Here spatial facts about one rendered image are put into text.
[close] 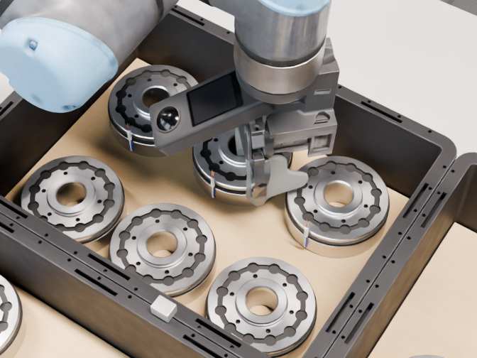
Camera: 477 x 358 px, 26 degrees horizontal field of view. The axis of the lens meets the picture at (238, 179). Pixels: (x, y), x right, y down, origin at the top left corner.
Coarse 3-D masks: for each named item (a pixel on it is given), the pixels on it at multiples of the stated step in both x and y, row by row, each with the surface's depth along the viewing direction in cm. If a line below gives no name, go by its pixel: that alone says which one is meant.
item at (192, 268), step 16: (144, 208) 102; (160, 208) 102; (176, 208) 102; (128, 224) 101; (144, 224) 101; (176, 224) 101; (192, 224) 101; (112, 240) 100; (128, 240) 100; (192, 240) 100; (208, 240) 100; (112, 256) 98; (128, 256) 98; (192, 256) 98; (208, 256) 98; (144, 272) 97; (160, 272) 97; (176, 272) 97; (192, 272) 98; (160, 288) 96; (176, 288) 96
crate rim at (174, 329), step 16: (0, 224) 94; (16, 224) 92; (16, 240) 92; (32, 240) 92; (48, 256) 91; (64, 256) 91; (64, 272) 90; (80, 272) 90; (96, 272) 90; (96, 288) 89; (112, 288) 89; (128, 304) 88; (144, 304) 88; (144, 320) 87; (160, 320) 87; (176, 320) 87; (176, 336) 86; (192, 336) 87; (208, 352) 87; (224, 352) 85
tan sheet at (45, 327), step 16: (16, 288) 100; (32, 304) 99; (32, 320) 98; (48, 320) 98; (64, 320) 98; (32, 336) 97; (48, 336) 97; (64, 336) 97; (80, 336) 97; (96, 336) 97; (32, 352) 96; (48, 352) 96; (64, 352) 96; (80, 352) 96; (96, 352) 96; (112, 352) 96
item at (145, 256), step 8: (152, 224) 100; (160, 224) 100; (168, 224) 100; (144, 232) 99; (152, 232) 99; (160, 232) 100; (168, 232) 100; (176, 232) 99; (144, 240) 99; (176, 240) 99; (184, 240) 99; (136, 248) 99; (144, 248) 98; (176, 248) 99; (184, 248) 98; (144, 256) 98; (152, 256) 98; (168, 256) 98; (176, 256) 98; (184, 256) 98; (152, 264) 98; (160, 264) 97; (168, 264) 97
